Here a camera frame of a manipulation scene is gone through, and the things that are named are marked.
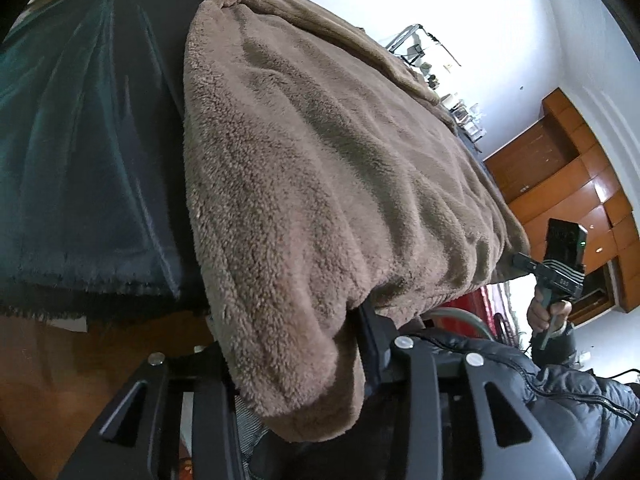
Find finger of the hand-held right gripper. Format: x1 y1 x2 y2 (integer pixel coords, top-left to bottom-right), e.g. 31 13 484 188
510 252 539 278

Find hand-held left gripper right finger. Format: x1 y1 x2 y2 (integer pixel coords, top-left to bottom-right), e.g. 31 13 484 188
351 302 576 480

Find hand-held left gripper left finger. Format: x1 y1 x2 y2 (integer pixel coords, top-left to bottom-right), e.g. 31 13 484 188
57 342 246 480

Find brown fleece sweater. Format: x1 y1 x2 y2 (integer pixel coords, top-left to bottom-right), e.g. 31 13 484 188
182 0 531 443

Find person's right forearm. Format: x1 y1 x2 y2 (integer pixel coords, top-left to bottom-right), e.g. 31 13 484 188
527 324 581 368

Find person's right hand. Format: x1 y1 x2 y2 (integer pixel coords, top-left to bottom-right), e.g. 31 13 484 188
526 291 574 336

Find floral purple red blanket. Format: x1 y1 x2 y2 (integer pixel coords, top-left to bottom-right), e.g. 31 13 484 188
440 282 516 346

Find silver metal tube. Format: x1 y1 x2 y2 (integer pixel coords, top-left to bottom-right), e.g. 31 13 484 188
425 307 493 335

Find wooden wardrobe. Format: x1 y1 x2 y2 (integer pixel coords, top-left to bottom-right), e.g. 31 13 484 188
482 87 640 328

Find black puffer jacket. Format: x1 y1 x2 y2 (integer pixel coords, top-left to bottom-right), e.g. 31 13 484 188
395 325 640 480

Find black bed cover cloth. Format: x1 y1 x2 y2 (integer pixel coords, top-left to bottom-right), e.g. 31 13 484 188
0 0 211 321

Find grey woven strap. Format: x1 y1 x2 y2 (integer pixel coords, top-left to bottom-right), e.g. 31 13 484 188
234 395 267 462

